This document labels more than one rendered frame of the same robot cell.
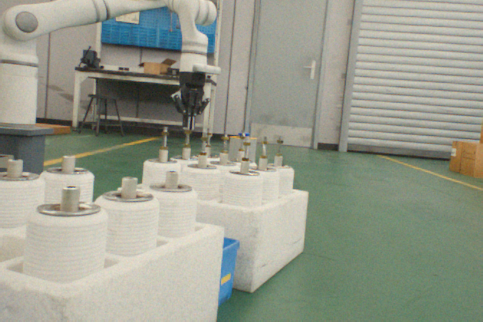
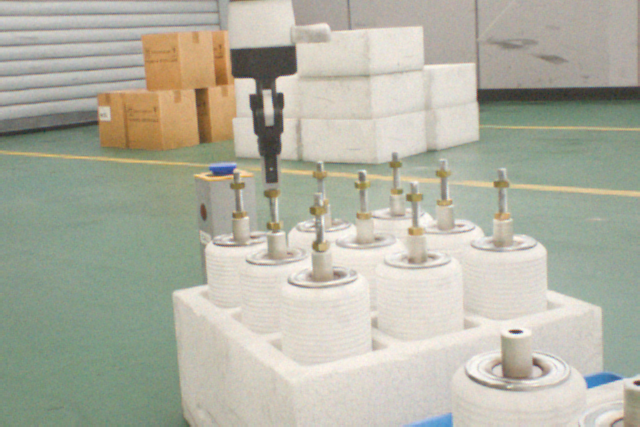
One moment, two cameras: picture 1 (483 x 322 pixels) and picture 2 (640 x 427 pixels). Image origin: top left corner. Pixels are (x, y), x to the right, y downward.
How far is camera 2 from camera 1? 1.09 m
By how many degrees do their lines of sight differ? 50
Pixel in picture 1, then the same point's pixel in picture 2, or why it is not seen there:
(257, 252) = not seen: hidden behind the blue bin
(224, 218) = (546, 345)
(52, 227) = not seen: outside the picture
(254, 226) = (598, 334)
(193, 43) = not seen: outside the picture
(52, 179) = (572, 401)
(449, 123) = (37, 62)
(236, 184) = (532, 270)
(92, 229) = not seen: outside the picture
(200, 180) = (457, 289)
